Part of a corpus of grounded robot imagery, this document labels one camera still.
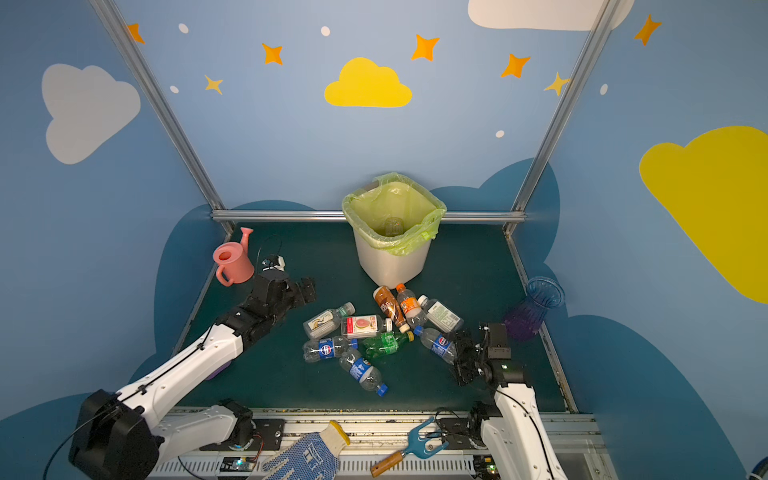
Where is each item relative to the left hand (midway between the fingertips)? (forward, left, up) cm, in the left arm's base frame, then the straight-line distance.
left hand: (304, 283), depth 83 cm
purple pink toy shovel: (-29, +7, +15) cm, 33 cm away
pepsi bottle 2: (-11, -38, -13) cm, 41 cm away
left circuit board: (-41, +12, -17) cm, 46 cm away
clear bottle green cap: (-6, -5, -12) cm, 14 cm away
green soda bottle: (-10, -22, -17) cm, 30 cm away
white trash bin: (+9, -25, 0) cm, 27 cm away
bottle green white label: (-2, -41, -14) cm, 43 cm away
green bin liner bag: (+31, -25, -1) cm, 40 cm away
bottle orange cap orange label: (0, -31, -12) cm, 33 cm away
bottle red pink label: (-6, -16, -13) cm, 22 cm away
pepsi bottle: (-14, -6, -12) cm, 19 cm away
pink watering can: (+12, +27, -8) cm, 31 cm away
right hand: (-13, -41, -9) cm, 44 cm away
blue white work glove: (-39, -6, -17) cm, 43 cm away
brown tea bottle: (+1, -24, -12) cm, 26 cm away
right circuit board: (-40, -48, -18) cm, 65 cm away
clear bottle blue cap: (-20, -17, -12) cm, 29 cm away
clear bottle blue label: (+28, -25, -4) cm, 38 cm away
